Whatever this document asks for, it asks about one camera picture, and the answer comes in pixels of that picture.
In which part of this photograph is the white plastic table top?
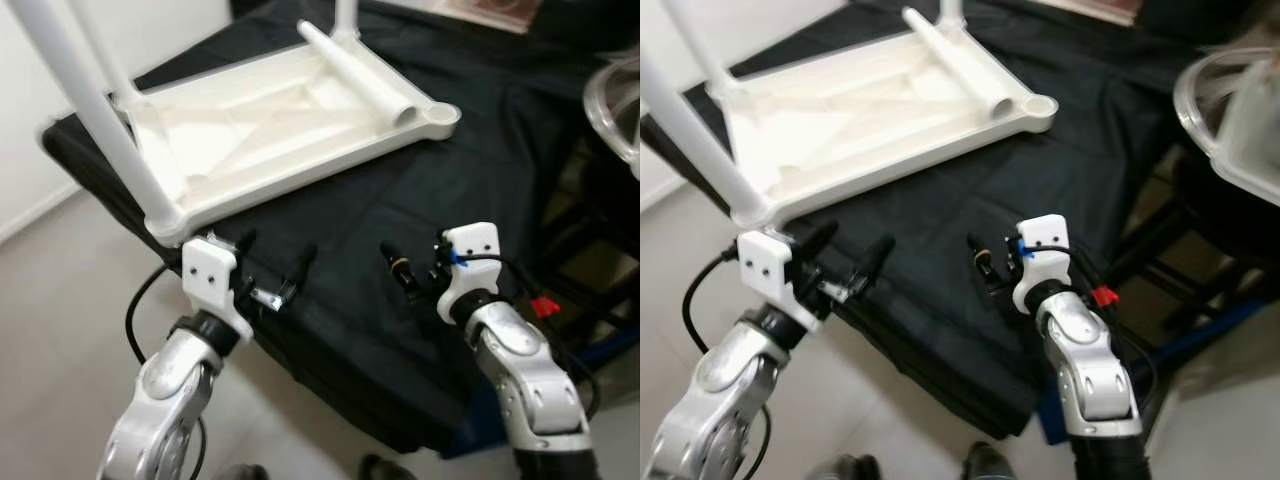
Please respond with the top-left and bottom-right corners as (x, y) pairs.
(705, 25), (1059, 229)
(115, 40), (461, 246)

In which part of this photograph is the black tablecloth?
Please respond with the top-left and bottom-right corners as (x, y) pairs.
(640, 0), (1280, 441)
(40, 0), (640, 456)

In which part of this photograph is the black stool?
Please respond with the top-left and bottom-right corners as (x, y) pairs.
(1110, 150), (1280, 331)
(530, 130), (640, 331)

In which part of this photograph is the black robot right foot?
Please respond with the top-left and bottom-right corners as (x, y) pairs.
(358, 455), (416, 480)
(962, 443), (1016, 480)

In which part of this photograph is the clear plastic storage box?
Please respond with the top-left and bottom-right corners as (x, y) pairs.
(1215, 60), (1280, 206)

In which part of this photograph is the black shiny bag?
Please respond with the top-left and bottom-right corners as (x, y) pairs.
(530, 0), (640, 51)
(1140, 0), (1280, 46)

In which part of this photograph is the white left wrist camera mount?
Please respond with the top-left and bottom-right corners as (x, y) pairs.
(738, 230), (821, 321)
(182, 238), (253, 341)

